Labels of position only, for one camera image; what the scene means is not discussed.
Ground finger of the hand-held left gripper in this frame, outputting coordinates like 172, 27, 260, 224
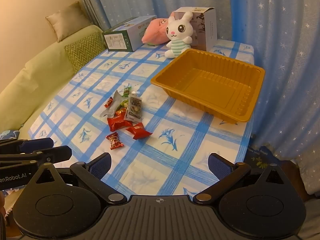
0, 145, 73, 167
0, 137, 54, 154

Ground light green sofa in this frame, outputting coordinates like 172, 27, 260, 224
0, 25, 108, 140

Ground white bunny plush toy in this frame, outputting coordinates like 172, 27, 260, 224
164, 11, 194, 58

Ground gold plastic tray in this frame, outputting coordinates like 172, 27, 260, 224
150, 49, 265, 125

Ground silver white pouch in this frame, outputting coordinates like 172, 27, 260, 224
99, 90, 123, 118

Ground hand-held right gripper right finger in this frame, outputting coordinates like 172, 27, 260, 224
192, 152, 292, 205

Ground pink plush toy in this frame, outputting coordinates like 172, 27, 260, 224
142, 17, 170, 46

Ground green chevron cushion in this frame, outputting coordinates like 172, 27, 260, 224
64, 32, 107, 75

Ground dark sesame cake packet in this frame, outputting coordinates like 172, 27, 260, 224
124, 91, 143, 123

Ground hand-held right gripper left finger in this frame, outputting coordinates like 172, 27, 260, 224
27, 152, 128, 205

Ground grey white carton box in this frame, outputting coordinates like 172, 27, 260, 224
172, 7, 217, 52

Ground beige pillow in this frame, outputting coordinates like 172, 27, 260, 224
45, 1, 92, 43

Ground green white carton box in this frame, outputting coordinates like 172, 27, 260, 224
102, 15, 157, 52

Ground blue patterned cushion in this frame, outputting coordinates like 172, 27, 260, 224
0, 129, 20, 140

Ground red gold striped candy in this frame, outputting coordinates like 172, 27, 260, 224
106, 132, 125, 150

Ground red snack packet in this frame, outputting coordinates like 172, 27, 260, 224
107, 116, 133, 132
126, 124, 152, 140

